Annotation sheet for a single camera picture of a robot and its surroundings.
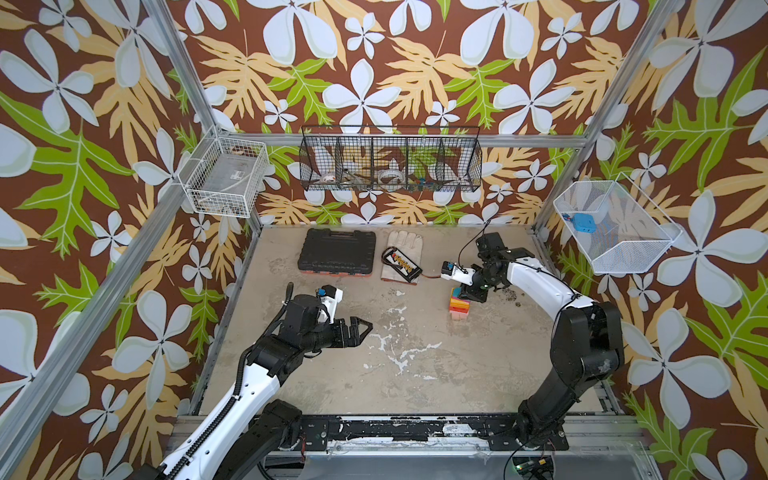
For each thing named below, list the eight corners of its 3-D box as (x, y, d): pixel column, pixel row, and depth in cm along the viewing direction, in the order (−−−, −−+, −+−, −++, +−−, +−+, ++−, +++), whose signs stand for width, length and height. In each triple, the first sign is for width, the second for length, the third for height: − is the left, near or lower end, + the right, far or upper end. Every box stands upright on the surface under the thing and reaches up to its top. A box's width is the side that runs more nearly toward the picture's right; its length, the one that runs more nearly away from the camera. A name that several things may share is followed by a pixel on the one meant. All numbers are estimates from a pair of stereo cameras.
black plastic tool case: (300, 279, 107) (296, 269, 102) (309, 238, 119) (306, 228, 114) (375, 279, 107) (375, 269, 102) (376, 239, 119) (376, 228, 114)
